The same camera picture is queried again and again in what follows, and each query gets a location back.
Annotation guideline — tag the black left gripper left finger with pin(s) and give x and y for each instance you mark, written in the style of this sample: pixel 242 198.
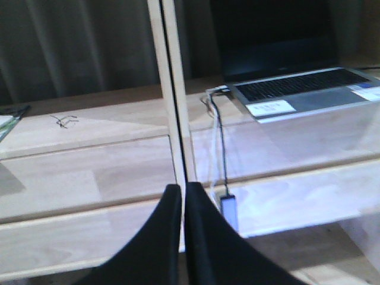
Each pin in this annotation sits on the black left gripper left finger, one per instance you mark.
pixel 151 256

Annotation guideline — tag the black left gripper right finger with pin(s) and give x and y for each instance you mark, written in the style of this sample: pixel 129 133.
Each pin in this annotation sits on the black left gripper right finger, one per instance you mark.
pixel 216 254

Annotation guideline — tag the wooden desk shelf unit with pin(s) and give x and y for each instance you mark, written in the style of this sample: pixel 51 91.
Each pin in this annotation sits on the wooden desk shelf unit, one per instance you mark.
pixel 116 90

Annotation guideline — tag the grey usb hub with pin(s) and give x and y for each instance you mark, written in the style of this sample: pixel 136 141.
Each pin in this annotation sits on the grey usb hub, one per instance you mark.
pixel 229 211

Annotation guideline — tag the white left label sticker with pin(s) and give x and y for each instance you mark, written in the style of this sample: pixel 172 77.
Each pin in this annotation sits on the white left label sticker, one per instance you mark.
pixel 270 108

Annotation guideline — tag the white label sticker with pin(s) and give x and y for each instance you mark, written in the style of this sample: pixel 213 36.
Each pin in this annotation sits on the white label sticker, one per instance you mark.
pixel 370 94
pixel 270 108

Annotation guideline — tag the green notebook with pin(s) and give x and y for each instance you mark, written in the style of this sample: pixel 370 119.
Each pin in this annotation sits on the green notebook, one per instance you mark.
pixel 10 116

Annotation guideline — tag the silver laptop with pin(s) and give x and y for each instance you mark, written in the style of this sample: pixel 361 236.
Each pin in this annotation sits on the silver laptop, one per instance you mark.
pixel 284 50

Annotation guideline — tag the white right label sticker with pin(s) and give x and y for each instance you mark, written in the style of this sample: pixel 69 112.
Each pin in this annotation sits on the white right label sticker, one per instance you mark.
pixel 370 94

